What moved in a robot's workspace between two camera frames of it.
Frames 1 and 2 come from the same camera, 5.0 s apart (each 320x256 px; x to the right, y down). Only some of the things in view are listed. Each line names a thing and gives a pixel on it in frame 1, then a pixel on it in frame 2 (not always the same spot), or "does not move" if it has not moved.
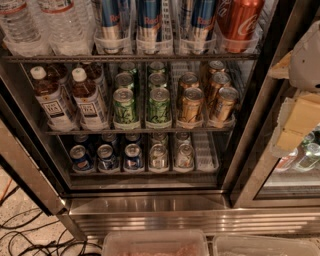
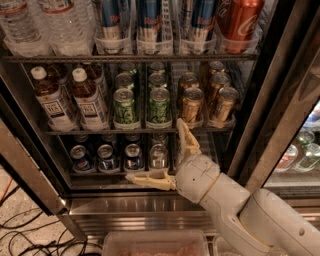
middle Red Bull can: [149, 19] does not move
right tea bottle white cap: [93, 114] does not move
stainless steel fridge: [155, 116] does not move
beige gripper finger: [281, 69] → [197, 173]
